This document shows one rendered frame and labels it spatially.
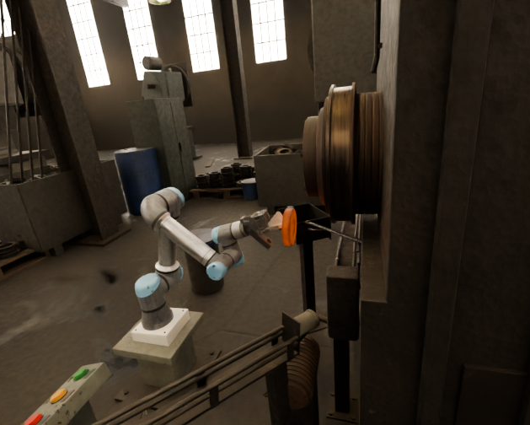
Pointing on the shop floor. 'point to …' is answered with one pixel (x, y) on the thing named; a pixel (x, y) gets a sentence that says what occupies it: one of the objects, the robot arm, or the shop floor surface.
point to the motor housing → (304, 384)
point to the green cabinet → (165, 139)
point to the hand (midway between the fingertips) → (288, 223)
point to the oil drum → (138, 175)
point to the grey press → (341, 45)
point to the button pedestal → (74, 414)
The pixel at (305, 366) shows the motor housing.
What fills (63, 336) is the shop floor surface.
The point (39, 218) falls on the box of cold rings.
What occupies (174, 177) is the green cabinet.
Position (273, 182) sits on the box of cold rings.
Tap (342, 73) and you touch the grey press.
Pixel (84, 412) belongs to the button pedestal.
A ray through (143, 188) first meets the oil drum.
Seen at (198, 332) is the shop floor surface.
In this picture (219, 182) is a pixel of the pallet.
